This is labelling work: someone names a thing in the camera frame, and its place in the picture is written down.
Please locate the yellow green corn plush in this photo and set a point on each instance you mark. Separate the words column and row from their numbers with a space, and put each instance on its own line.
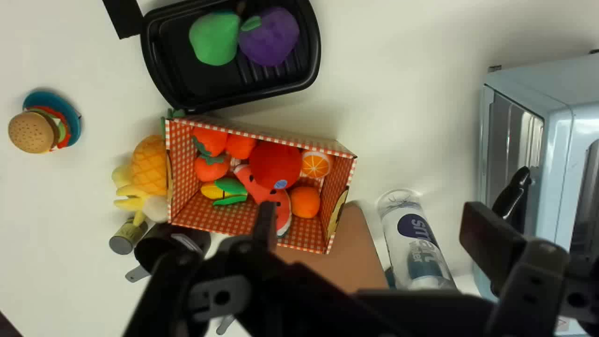
column 226, row 192

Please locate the toy burger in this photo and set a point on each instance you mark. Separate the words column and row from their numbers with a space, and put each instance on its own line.
column 31, row 132

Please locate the purple plum plush toy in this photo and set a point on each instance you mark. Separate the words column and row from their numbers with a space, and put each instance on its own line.
column 273, row 37

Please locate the orange tomato plush green leaf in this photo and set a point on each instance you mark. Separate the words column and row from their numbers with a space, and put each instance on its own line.
column 211, row 170

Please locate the green apple plush toy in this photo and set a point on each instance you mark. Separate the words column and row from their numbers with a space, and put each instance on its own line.
column 215, row 39

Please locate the black flat bracket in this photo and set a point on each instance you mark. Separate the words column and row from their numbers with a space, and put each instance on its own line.
column 125, row 18

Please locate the small orange ball plush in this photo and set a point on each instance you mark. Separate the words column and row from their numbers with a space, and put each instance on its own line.
column 306, row 202

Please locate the small blue plate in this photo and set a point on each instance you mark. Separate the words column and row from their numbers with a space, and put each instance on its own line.
column 71, row 116

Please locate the red watermelon slice plush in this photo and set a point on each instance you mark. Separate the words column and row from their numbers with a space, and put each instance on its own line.
column 282, row 209

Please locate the orange slice plush toy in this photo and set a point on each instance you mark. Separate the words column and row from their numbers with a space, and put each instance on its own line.
column 318, row 166

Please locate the yellow pineapple plush toy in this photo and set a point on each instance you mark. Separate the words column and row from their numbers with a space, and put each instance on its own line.
column 149, row 168

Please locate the small orange plush fruit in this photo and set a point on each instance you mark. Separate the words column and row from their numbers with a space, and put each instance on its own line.
column 241, row 147

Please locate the clear plastic water bottle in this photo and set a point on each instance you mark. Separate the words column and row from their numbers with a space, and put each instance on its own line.
column 415, row 237

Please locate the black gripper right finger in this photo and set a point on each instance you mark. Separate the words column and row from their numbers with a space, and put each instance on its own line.
column 494, row 241

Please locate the black plastic tray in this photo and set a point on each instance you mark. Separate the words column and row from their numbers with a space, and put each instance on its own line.
column 181, row 76

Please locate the orange checkered cardboard box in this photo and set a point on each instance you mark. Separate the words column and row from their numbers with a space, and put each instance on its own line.
column 189, row 207

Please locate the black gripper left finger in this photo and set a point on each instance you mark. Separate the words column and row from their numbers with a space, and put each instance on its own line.
column 263, row 226

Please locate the small toy can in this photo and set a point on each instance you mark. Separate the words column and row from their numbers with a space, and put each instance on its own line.
column 129, row 237

